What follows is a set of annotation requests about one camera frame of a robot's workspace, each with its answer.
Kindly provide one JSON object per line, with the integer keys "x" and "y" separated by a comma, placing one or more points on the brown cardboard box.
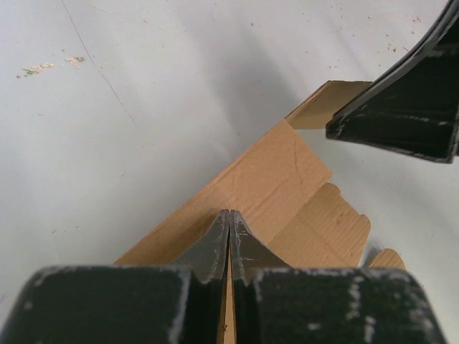
{"x": 285, "y": 195}

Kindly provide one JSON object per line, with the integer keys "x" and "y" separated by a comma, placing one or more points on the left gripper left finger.
{"x": 179, "y": 302}

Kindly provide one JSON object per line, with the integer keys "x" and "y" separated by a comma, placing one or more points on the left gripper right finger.
{"x": 276, "y": 303}

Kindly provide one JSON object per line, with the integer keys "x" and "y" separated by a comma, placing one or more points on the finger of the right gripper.
{"x": 411, "y": 109}

